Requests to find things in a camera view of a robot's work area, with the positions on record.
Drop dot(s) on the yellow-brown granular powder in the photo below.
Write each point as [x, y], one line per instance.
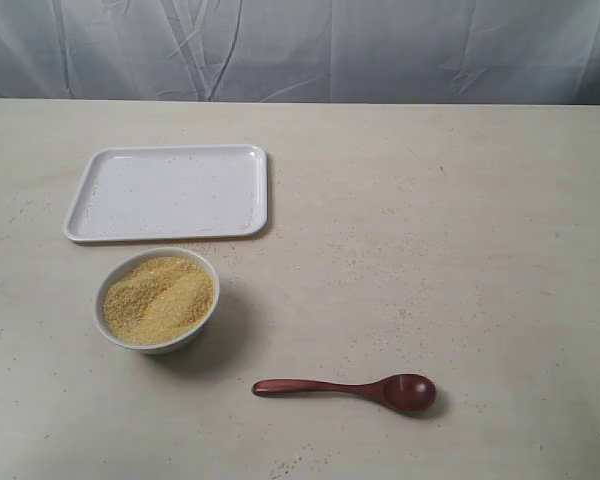
[158, 301]

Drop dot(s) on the dark brown wooden spoon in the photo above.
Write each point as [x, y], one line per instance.
[404, 393]

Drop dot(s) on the white ceramic bowl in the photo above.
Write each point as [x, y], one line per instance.
[123, 269]

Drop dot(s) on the grey wrinkled backdrop curtain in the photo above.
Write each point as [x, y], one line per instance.
[519, 52]

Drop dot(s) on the white rectangular plastic tray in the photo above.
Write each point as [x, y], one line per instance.
[142, 194]

